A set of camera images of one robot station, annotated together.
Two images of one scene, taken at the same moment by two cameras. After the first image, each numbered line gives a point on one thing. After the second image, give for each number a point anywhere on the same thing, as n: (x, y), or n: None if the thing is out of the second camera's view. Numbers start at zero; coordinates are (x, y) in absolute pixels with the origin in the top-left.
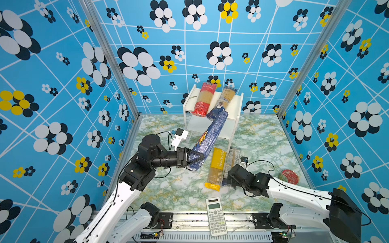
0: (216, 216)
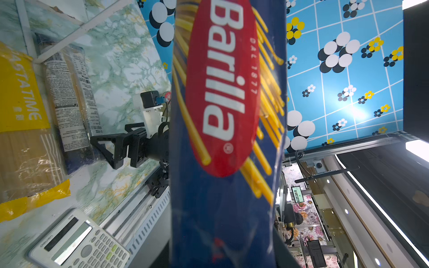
0: (77, 242)
